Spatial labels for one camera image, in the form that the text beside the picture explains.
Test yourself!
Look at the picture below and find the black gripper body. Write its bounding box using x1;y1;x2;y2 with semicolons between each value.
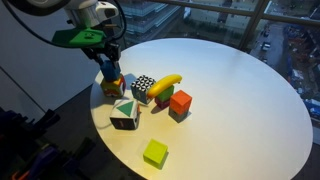
81;41;122;58

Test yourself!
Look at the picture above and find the blue block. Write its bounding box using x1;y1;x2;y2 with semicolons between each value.
99;59;122;83

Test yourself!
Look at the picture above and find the orange block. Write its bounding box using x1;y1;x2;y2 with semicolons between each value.
169;89;194;116

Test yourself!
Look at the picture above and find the grey block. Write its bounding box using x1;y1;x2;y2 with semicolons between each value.
168;107;190;124

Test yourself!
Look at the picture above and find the lime yellow block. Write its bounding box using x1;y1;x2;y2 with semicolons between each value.
142;138;169;170

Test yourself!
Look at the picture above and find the multicolour soft cube red circle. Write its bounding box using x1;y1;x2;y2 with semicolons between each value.
100;74;127;99

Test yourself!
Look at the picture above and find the black white triangle pattern cube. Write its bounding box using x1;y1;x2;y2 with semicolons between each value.
130;75;157;105

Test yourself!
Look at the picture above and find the yellow banana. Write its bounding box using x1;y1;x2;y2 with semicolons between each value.
146;74;184;100

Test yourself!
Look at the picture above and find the white cube green triangle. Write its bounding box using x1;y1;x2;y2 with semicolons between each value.
109;98;142;131

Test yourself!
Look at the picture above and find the black bar clamp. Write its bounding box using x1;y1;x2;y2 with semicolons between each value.
0;106;61;144

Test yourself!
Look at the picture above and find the window handrail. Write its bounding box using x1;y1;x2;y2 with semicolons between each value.
146;0;320;28

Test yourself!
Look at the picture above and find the slanted window mullion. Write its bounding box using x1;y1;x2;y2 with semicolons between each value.
237;0;272;52

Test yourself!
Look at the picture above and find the dark window frame post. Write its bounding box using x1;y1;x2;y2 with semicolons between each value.
113;0;129;51

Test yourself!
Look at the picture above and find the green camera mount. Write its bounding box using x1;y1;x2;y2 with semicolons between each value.
51;27;108;50

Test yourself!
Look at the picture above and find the blue clamp orange handle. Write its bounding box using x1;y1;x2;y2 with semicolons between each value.
11;144;81;180

